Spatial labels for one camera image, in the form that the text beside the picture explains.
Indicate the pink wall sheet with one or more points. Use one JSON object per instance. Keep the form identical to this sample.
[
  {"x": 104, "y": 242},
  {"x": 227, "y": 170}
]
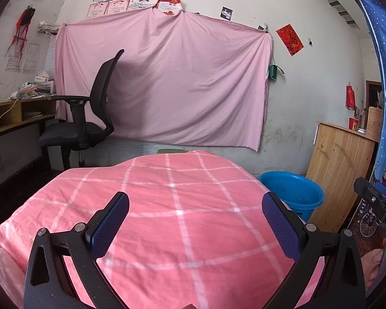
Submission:
[{"x": 182, "y": 79}]

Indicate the small black wall photo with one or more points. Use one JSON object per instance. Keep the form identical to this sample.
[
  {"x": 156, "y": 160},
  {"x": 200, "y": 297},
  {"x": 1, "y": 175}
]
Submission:
[{"x": 226, "y": 13}]

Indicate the person right hand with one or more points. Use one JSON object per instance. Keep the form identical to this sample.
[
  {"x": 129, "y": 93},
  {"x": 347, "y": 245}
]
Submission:
[{"x": 371, "y": 263}]

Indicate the red hanging bag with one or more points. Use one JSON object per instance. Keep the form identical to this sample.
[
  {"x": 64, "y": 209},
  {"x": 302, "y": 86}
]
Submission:
[{"x": 350, "y": 97}]

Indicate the wooden cabinet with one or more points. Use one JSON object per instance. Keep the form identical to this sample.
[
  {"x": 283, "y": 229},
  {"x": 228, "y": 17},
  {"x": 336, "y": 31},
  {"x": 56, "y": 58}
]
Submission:
[{"x": 339, "y": 157}]

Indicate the wire wall shelf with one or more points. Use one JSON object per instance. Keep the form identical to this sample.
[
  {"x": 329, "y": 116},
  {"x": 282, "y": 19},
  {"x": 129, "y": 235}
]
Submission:
[{"x": 48, "y": 29}]

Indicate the stack of books papers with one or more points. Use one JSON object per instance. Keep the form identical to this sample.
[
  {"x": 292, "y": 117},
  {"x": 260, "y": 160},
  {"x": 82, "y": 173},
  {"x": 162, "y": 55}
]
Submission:
[{"x": 42, "y": 86}]

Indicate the red diamond wall poster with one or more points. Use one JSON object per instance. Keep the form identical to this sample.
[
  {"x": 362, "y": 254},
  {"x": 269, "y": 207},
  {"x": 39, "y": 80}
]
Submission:
[{"x": 290, "y": 39}]

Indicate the wall calendar sheets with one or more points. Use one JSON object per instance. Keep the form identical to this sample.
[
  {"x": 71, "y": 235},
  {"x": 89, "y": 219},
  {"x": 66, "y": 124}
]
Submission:
[{"x": 22, "y": 57}]

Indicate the red black hanging ornament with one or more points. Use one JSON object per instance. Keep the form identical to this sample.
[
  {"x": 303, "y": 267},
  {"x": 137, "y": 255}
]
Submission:
[{"x": 22, "y": 27}]

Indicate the green hanging pouch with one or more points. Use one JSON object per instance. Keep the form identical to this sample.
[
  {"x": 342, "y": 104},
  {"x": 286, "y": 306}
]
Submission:
[{"x": 273, "y": 71}]

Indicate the blue plastic basin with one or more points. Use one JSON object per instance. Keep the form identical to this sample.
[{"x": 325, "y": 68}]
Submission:
[{"x": 300, "y": 194}]

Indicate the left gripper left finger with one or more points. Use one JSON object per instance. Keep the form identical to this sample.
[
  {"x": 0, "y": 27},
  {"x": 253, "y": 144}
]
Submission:
[{"x": 105, "y": 224}]

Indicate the red cup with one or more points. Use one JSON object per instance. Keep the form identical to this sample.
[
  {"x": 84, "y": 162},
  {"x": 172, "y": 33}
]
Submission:
[{"x": 353, "y": 124}]

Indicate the wooden desk shelf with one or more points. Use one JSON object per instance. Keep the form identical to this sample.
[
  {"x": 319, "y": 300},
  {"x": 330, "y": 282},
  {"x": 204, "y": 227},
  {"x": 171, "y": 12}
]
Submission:
[{"x": 17, "y": 114}]

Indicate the black office chair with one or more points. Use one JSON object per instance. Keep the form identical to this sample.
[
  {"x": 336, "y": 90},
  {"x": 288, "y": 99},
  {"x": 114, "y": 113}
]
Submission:
[{"x": 80, "y": 134}]

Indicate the pink checked tablecloth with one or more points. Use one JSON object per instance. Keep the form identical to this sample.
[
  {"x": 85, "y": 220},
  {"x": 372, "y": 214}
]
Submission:
[{"x": 195, "y": 232}]

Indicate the green plastic stool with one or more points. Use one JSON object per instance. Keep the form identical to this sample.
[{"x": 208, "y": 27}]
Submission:
[{"x": 170, "y": 151}]

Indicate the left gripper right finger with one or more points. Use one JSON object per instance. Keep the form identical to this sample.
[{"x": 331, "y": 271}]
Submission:
[{"x": 287, "y": 227}]

